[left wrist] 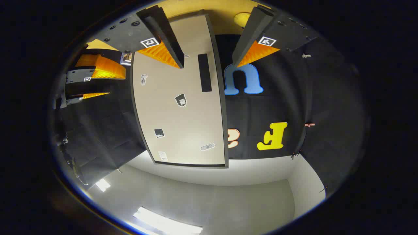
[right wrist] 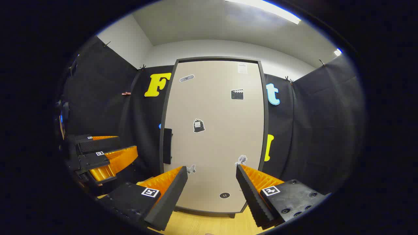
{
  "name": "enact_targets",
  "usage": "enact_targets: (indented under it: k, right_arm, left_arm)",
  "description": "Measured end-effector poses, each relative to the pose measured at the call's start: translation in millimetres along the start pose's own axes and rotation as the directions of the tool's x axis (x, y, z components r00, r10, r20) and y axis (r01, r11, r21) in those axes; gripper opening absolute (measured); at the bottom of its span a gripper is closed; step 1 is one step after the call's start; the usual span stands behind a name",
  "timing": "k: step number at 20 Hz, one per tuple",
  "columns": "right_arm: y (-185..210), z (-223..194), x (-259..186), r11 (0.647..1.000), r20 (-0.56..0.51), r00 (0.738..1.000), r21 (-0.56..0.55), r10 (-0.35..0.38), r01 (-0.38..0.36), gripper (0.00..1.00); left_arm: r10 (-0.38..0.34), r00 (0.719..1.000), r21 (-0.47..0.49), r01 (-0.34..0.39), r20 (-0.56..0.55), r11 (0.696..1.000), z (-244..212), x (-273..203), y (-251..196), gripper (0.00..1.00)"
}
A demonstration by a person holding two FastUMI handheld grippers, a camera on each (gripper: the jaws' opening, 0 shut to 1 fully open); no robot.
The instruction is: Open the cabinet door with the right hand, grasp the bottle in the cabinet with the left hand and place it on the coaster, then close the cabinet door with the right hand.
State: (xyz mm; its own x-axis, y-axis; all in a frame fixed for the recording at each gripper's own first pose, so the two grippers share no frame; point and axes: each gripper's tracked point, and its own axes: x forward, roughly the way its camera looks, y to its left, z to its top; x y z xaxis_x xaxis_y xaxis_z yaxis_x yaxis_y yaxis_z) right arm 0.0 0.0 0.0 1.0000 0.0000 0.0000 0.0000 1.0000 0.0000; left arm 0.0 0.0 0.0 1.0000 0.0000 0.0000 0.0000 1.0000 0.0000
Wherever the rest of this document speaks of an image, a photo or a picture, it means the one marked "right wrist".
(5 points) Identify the long ceiling light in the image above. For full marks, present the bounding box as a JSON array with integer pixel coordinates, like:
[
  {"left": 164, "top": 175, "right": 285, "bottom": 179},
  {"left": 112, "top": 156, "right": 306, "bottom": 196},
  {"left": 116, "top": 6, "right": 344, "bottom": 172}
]
[{"left": 225, "top": 0, "right": 301, "bottom": 25}]

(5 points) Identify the black backdrop cloth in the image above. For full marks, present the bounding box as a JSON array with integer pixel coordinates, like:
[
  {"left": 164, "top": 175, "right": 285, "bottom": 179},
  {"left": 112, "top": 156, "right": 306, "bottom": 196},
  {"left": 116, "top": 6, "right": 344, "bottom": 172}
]
[{"left": 61, "top": 35, "right": 365, "bottom": 197}]

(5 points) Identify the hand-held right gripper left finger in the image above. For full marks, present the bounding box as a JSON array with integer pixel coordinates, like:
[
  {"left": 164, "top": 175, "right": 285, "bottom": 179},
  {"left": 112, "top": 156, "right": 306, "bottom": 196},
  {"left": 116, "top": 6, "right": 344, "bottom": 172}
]
[{"left": 98, "top": 166, "right": 189, "bottom": 231}]

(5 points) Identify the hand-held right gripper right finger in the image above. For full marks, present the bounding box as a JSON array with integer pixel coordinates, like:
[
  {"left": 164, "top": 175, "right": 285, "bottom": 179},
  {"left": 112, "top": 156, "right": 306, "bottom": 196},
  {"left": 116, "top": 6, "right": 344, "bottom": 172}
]
[{"left": 236, "top": 164, "right": 327, "bottom": 230}]

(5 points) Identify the black door handle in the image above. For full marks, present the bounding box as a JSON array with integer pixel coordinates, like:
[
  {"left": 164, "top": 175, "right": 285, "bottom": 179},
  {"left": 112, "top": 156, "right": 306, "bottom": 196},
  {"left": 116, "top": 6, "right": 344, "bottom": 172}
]
[{"left": 163, "top": 128, "right": 173, "bottom": 165}]

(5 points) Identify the dark grey cabinet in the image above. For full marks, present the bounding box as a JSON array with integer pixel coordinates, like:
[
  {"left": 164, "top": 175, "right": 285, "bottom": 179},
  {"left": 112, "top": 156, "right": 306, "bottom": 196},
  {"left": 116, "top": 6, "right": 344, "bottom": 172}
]
[{"left": 159, "top": 57, "right": 269, "bottom": 219}]

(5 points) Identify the beige cabinet door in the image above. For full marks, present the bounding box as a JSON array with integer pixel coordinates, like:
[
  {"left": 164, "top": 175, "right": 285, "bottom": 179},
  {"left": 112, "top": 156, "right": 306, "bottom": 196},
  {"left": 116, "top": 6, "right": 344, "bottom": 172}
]
[{"left": 163, "top": 60, "right": 265, "bottom": 213}]

